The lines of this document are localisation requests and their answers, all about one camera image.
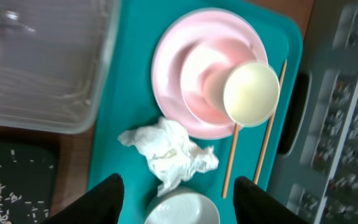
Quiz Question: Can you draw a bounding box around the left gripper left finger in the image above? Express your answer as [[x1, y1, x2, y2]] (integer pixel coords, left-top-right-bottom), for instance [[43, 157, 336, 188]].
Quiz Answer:
[[44, 173, 124, 224]]

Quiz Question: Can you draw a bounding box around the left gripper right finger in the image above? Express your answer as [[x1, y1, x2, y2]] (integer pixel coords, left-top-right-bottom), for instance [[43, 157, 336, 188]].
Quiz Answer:
[[233, 176, 306, 224]]

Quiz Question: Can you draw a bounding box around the grey bowl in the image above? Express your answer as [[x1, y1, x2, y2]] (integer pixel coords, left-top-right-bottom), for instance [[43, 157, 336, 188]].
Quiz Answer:
[[144, 186, 221, 224]]

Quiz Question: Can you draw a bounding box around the wooden chopstick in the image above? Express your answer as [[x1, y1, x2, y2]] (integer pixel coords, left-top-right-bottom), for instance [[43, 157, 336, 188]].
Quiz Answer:
[[222, 124, 240, 199], [253, 60, 287, 185]]

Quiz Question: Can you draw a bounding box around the white napkin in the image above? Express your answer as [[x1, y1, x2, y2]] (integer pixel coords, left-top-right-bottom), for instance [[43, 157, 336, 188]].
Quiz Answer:
[[117, 116, 219, 197]]

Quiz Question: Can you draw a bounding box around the cream cup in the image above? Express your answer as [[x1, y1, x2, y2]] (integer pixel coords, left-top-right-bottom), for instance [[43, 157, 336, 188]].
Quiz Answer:
[[203, 61, 281, 128]]

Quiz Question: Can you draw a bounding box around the teal serving tray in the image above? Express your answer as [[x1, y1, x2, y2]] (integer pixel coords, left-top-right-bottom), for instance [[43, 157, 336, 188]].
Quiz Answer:
[[88, 0, 303, 223]]

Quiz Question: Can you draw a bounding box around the black tray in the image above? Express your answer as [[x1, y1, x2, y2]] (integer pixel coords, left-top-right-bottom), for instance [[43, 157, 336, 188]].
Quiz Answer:
[[0, 140, 60, 224]]

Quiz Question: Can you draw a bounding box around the grey dish rack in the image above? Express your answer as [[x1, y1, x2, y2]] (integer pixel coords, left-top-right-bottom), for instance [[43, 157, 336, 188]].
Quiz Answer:
[[267, 0, 358, 223]]

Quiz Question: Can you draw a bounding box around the clear plastic bin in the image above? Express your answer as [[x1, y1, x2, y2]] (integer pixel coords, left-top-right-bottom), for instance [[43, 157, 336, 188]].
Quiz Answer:
[[0, 0, 122, 134]]

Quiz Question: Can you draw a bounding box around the small pink plate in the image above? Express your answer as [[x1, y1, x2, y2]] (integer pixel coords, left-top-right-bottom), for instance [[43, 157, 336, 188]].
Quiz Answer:
[[180, 38, 256, 126]]

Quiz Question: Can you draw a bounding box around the large pink plate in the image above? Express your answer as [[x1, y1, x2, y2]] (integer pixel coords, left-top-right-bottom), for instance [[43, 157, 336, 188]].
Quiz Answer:
[[151, 8, 268, 139]]

